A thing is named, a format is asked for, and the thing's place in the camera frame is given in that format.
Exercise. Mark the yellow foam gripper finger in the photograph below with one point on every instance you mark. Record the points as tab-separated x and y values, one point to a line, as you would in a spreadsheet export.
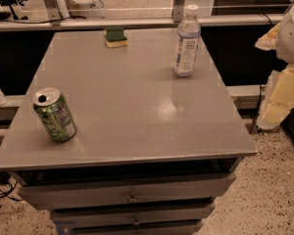
279	99
268	41

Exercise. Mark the clear blue plastic bottle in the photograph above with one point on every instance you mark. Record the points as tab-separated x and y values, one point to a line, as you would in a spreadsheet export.
188	33

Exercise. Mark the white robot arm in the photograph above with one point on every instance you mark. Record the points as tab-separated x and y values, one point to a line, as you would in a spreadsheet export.
285	38

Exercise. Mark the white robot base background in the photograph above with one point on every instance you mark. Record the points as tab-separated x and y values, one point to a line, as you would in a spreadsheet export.
81	8

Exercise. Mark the top grey drawer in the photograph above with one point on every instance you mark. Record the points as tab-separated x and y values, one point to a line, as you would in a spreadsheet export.
146	190

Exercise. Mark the grey drawer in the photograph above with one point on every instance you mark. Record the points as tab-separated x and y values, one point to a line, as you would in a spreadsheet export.
146	190
185	227
134	215

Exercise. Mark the green yellow sponge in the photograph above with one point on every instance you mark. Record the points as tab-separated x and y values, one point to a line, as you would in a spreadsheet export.
114	36

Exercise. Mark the middle grey drawer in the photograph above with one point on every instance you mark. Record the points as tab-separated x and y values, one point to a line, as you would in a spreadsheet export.
134	215

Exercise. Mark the green soda can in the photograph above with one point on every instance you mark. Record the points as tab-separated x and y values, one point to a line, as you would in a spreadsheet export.
54	114

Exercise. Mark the bottom grey drawer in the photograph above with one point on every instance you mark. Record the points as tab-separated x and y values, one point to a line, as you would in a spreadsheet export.
185	227

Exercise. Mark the metal frame post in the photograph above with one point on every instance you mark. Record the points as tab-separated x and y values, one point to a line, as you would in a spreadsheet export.
178	10

